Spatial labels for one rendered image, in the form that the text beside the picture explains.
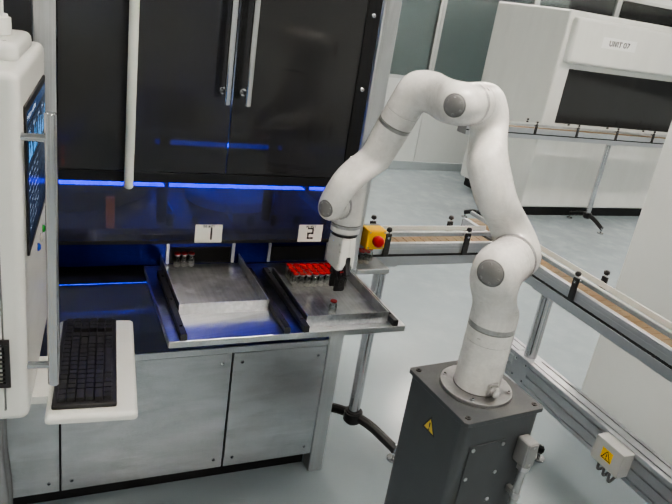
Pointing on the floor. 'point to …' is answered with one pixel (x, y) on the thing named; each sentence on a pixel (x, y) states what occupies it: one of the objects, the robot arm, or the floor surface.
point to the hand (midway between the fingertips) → (336, 281)
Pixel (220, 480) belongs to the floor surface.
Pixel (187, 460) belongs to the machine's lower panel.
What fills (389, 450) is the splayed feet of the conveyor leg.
